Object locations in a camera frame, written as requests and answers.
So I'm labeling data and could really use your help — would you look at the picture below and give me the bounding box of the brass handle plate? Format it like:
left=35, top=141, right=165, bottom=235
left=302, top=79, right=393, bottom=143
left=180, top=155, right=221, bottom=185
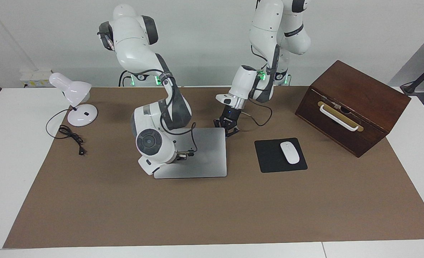
left=317, top=101, right=364, bottom=132

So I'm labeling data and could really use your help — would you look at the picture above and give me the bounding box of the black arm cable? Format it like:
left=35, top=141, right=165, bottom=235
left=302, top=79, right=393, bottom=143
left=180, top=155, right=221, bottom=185
left=118, top=54, right=199, bottom=155
left=246, top=43, right=273, bottom=126

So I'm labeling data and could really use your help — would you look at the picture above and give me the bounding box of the black lamp power cable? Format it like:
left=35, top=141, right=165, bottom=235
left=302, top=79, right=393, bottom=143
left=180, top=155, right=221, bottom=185
left=46, top=107, right=87, bottom=156

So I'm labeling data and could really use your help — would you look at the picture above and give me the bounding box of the grey laptop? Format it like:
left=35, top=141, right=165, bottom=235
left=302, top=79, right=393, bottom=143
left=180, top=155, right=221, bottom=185
left=154, top=127, right=227, bottom=179

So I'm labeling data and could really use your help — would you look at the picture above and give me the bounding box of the white box handle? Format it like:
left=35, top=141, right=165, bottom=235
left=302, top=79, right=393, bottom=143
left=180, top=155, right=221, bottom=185
left=319, top=104, right=360, bottom=132

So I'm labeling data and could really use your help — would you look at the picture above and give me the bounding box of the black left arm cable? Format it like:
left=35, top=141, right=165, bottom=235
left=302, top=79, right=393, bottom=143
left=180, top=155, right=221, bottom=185
left=246, top=43, right=273, bottom=126

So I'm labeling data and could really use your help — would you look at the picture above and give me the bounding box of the white desk lamp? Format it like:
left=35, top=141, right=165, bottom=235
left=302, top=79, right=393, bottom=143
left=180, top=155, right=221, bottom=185
left=49, top=72, right=98, bottom=127

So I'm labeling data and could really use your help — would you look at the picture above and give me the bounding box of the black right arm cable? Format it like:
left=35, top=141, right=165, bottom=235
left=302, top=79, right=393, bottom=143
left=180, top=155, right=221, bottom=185
left=118, top=54, right=199, bottom=155

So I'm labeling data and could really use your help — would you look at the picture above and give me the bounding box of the white computer mouse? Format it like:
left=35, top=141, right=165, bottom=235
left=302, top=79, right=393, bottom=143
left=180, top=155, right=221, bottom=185
left=280, top=142, right=300, bottom=164

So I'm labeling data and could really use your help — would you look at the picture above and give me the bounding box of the brown wooden box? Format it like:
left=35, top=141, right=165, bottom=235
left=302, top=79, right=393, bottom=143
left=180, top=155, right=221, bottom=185
left=295, top=60, right=411, bottom=158

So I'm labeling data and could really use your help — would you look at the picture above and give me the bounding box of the brown table mat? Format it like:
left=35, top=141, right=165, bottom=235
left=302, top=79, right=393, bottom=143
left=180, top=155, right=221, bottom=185
left=3, top=86, right=424, bottom=249

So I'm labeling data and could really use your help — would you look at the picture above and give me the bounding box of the black mouse pad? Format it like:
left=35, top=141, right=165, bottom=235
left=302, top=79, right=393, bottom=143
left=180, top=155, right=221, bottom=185
left=254, top=138, right=308, bottom=173

